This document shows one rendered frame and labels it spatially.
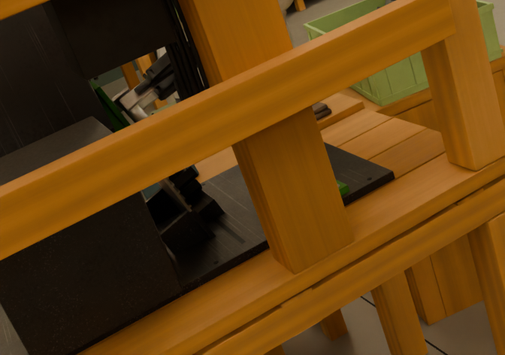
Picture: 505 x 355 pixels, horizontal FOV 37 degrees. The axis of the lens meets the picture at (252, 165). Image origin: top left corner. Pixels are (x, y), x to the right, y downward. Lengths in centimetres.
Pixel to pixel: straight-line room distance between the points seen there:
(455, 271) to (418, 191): 105
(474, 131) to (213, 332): 64
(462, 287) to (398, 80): 76
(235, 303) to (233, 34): 49
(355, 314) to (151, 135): 173
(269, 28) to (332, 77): 13
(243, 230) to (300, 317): 24
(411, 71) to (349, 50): 100
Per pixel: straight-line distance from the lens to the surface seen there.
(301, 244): 139
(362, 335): 268
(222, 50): 124
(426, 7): 137
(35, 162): 135
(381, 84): 225
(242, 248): 151
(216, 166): 194
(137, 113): 152
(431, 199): 152
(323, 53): 127
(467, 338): 255
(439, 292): 259
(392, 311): 238
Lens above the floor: 161
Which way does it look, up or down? 22 degrees down
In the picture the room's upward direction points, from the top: 20 degrees counter-clockwise
